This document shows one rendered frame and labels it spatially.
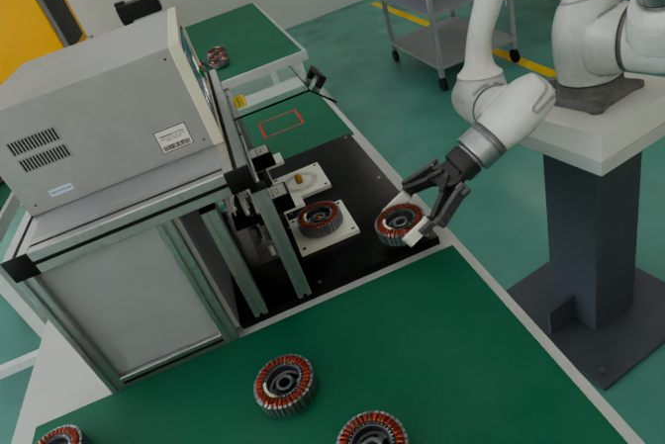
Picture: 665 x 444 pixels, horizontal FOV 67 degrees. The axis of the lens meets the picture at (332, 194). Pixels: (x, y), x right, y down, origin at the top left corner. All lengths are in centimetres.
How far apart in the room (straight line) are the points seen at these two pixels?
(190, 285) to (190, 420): 25
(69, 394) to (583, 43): 139
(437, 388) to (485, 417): 9
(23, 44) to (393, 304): 408
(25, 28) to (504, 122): 409
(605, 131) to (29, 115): 119
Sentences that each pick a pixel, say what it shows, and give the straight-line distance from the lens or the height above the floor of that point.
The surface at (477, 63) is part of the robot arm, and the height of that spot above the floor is 105.
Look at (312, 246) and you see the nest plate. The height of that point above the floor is 78.
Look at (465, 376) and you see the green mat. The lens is 92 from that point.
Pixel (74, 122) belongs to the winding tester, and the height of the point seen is 125.
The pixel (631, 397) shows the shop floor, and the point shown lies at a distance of 181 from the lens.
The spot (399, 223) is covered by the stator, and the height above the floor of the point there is 82.
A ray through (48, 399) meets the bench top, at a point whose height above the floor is 75.
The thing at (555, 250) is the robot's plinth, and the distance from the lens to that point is 180.
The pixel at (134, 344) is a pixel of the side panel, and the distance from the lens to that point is 112.
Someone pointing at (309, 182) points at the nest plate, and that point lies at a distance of 144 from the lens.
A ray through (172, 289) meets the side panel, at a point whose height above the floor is 92.
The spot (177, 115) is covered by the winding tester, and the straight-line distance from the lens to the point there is 99.
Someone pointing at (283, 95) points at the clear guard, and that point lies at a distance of 128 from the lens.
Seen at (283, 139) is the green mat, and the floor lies 75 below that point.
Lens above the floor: 150
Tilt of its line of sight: 32 degrees down
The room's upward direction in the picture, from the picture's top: 19 degrees counter-clockwise
